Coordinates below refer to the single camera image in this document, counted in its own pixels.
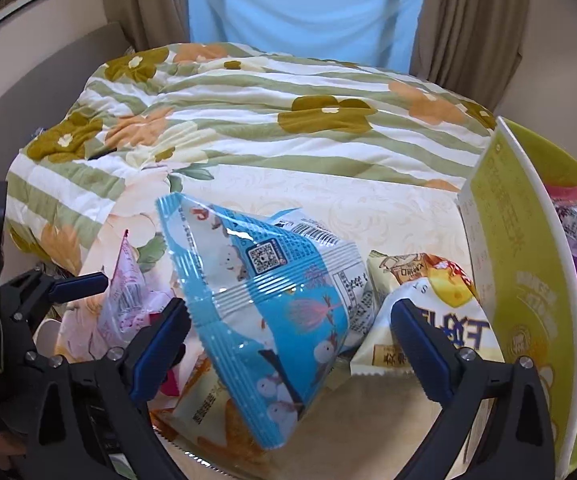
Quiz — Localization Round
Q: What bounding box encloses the green cardboard box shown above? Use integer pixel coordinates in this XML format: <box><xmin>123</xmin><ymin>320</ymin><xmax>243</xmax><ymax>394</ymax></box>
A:
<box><xmin>455</xmin><ymin>115</ymin><xmax>577</xmax><ymax>480</ymax></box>

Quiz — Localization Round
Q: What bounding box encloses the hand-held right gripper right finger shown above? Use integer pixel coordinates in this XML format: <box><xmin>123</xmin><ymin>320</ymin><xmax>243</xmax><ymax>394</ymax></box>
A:
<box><xmin>391</xmin><ymin>297</ymin><xmax>557</xmax><ymax>480</ymax></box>

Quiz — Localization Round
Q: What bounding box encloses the beige curtain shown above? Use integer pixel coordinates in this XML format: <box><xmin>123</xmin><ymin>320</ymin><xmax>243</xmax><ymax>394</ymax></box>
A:
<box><xmin>99</xmin><ymin>0</ymin><xmax>192</xmax><ymax>54</ymax></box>
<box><xmin>407</xmin><ymin>0</ymin><xmax>534</xmax><ymax>112</ymax></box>

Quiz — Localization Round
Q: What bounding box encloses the white yellow snack packet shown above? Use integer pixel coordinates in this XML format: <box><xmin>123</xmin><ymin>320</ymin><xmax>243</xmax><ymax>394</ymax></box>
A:
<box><xmin>350</xmin><ymin>280</ymin><xmax>507</xmax><ymax>379</ymax></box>

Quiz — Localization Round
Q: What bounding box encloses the white low table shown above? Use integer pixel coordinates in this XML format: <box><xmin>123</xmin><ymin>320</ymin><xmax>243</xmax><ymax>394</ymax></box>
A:
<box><xmin>33</xmin><ymin>164</ymin><xmax>500</xmax><ymax>480</ymax></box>

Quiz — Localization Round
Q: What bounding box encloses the cream yellow snack packet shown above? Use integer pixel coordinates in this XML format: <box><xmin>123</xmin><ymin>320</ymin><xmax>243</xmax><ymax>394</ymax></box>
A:
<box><xmin>366</xmin><ymin>251</ymin><xmax>477</xmax><ymax>312</ymax></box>

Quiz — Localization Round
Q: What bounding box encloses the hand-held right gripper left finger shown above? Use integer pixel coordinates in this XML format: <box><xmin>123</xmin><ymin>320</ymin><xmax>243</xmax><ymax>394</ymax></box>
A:
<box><xmin>26</xmin><ymin>297</ymin><xmax>192</xmax><ymax>480</ymax></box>

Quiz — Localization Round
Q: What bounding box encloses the white paper cup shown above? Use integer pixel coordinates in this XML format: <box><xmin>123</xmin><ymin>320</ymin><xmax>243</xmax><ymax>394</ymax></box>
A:
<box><xmin>35</xmin><ymin>317</ymin><xmax>69</xmax><ymax>362</ymax></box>

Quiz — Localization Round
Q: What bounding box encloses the grey bed headboard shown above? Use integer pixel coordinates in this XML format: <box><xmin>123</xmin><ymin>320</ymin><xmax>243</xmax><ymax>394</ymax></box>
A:
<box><xmin>0</xmin><ymin>22</ymin><xmax>134</xmax><ymax>182</ymax></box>

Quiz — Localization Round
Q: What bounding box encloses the blue snack packet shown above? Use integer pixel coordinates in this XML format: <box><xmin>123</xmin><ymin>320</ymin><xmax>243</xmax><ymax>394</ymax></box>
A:
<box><xmin>154</xmin><ymin>191</ymin><xmax>375</xmax><ymax>450</ymax></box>

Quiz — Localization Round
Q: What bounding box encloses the pale pink clear packet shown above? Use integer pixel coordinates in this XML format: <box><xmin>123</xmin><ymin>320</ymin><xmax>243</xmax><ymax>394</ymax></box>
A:
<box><xmin>97</xmin><ymin>229</ymin><xmax>174</xmax><ymax>357</ymax></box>

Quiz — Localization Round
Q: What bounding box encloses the pink snack packet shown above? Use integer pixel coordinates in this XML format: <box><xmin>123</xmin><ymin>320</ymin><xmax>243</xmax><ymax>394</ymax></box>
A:
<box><xmin>544</xmin><ymin>184</ymin><xmax>577</xmax><ymax>204</ymax></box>

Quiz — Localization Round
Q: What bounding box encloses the orange chips packet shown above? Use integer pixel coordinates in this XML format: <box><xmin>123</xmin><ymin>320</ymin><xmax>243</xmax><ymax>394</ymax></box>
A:
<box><xmin>150</xmin><ymin>354</ymin><xmax>270</xmax><ymax>454</ymax></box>

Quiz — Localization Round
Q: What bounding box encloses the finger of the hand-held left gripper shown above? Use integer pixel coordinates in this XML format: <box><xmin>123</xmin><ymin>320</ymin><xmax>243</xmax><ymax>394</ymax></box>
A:
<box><xmin>0</xmin><ymin>267</ymin><xmax>110</xmax><ymax>367</ymax></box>

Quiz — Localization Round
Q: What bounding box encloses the blue window cloth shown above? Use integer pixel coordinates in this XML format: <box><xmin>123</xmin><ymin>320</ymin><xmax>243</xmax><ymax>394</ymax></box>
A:
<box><xmin>186</xmin><ymin>0</ymin><xmax>427</xmax><ymax>69</ymax></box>

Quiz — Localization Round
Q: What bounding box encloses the floral striped blanket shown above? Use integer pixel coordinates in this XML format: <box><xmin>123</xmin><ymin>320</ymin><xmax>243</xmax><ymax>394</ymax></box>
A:
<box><xmin>5</xmin><ymin>42</ymin><xmax>499</xmax><ymax>282</ymax></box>

